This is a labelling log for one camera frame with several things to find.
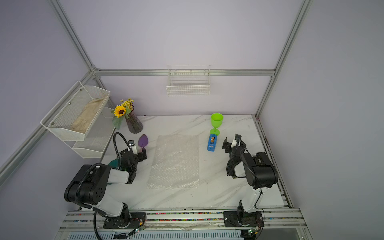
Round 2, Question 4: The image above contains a blue tape dispenser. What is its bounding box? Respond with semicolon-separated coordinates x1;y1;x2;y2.
207;134;218;152

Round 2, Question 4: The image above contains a green plastic wine glass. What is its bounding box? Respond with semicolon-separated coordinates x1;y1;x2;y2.
210;113;224;136

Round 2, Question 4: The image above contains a clear bubble wrap sheet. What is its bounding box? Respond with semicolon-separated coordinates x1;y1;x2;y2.
147;135;200;190

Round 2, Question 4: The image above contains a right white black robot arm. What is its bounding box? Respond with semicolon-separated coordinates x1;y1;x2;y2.
222;135;284;213

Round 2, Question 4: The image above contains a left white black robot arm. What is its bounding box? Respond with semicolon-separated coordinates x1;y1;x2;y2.
64;148;147;222

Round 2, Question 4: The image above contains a teal green object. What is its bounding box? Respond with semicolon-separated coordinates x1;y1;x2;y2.
108;159;120;169

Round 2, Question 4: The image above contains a dark ribbed glass vase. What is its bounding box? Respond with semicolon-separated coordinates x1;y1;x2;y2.
126;108;144;134

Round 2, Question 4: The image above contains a white mesh lower shelf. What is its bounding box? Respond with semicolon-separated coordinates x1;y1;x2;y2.
72;107;115;159

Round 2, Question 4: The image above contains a white mesh shelf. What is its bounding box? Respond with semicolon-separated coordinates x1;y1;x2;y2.
41;82;110;142
72;107;115;159

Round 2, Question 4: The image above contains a sunflower bouquet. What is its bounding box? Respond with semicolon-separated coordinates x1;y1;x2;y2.
111;99;134;130

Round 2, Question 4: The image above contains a beige folded cloth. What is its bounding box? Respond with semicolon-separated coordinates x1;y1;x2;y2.
70;97;106;134

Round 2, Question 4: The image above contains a white mesh upper shelf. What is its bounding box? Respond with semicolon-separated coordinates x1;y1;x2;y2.
41;82;110;142

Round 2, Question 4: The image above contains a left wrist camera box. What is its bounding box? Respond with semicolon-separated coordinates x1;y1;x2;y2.
128;140;137;152

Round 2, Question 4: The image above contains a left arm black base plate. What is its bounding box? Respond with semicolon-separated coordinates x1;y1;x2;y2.
103;212;147;229

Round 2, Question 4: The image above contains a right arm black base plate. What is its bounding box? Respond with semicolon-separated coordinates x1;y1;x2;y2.
223;201;264;228

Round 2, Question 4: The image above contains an aluminium front rail frame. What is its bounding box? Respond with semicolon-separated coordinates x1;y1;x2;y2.
59;209;308;232

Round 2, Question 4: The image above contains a white wire wall basket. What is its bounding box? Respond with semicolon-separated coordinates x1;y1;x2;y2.
166;65;211;97

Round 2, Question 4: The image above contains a perforated grey cable tray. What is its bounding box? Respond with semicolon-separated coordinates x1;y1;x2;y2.
66;230;244;240

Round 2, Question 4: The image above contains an aluminium cage frame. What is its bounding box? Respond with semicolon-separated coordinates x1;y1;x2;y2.
1;1;313;186

